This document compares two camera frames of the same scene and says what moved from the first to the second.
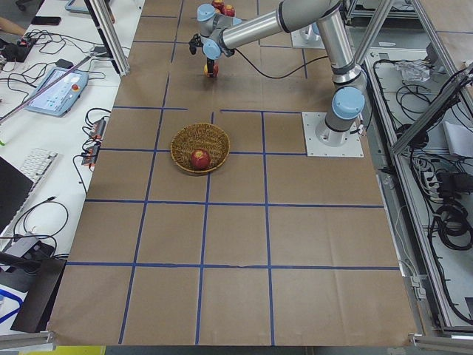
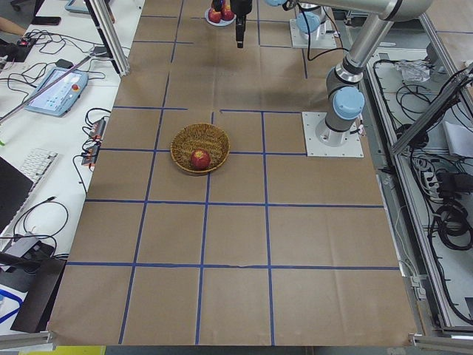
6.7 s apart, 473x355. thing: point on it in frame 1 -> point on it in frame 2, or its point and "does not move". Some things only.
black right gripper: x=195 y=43 -> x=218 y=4
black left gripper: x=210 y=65 -> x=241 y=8
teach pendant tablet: x=60 y=97 does not move
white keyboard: x=36 y=165 does not move
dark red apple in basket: x=200 y=159 does not move
